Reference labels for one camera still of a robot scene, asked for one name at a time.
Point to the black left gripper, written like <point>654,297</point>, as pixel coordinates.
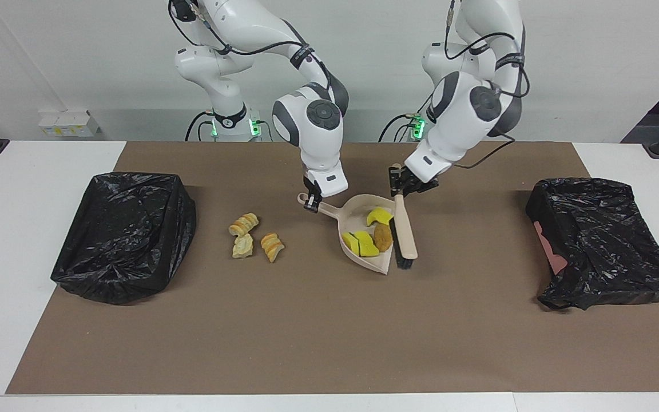
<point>415,187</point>

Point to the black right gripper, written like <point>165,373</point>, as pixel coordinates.
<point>310,191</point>

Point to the notched yellow sponge piece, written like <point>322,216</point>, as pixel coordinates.
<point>380,217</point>

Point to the beige plastic dustpan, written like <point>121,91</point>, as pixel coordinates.
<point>355,214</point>

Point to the yellow sponge green backing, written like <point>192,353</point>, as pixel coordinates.
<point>350,243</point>

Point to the brown bread roll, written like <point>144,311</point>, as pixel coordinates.
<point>382,237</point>

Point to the golden striped pastry piece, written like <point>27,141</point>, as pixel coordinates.
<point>273,247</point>

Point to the long striped pastry piece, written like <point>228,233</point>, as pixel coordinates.
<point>243,224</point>

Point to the pale pastry piece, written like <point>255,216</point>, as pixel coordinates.
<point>243,246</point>

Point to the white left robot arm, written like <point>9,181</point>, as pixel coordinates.
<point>461,114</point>

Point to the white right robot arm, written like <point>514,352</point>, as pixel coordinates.
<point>312,131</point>

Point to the pink bin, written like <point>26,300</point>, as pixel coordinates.
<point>552,252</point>

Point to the black plastic trash bag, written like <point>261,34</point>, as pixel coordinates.
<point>604,240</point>
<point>123,240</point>

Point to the brown table mat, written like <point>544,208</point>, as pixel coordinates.
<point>249,355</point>

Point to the white wall outlet box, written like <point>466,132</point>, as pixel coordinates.
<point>69,125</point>

